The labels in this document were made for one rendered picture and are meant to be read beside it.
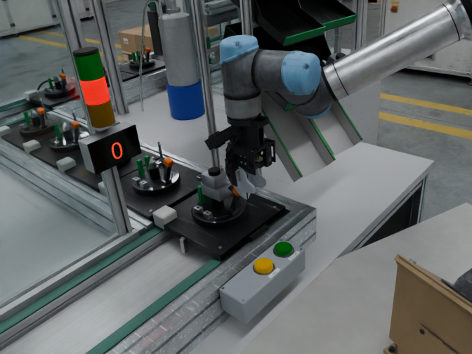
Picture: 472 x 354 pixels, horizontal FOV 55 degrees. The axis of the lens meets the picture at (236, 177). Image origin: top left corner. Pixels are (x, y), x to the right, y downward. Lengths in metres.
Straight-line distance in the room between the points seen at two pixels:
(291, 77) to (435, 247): 0.63
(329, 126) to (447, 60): 3.80
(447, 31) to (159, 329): 0.76
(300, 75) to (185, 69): 1.19
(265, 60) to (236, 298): 0.46
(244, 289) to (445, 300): 0.38
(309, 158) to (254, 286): 0.46
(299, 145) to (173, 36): 0.86
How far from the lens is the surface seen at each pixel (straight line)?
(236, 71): 0.87
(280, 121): 1.28
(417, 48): 0.93
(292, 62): 0.82
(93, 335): 1.00
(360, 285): 1.10
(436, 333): 0.84
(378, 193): 1.42
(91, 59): 0.94
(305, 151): 1.27
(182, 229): 1.11
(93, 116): 0.98
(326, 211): 1.33
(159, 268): 1.09
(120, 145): 1.01
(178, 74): 1.96
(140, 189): 1.27
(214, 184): 1.07
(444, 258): 1.22
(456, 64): 5.10
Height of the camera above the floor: 1.61
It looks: 30 degrees down
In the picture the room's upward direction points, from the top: 6 degrees counter-clockwise
